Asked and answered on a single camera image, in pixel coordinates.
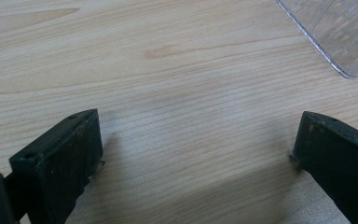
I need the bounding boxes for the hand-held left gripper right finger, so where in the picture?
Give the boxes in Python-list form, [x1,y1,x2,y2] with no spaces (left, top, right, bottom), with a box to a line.
[290,110,358,224]

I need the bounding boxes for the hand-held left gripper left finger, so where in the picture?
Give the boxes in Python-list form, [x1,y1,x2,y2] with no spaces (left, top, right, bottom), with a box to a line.
[8,108,104,224]

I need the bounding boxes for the clear plastic container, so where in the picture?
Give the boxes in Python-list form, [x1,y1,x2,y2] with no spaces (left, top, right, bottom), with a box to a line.
[275,0,358,80]

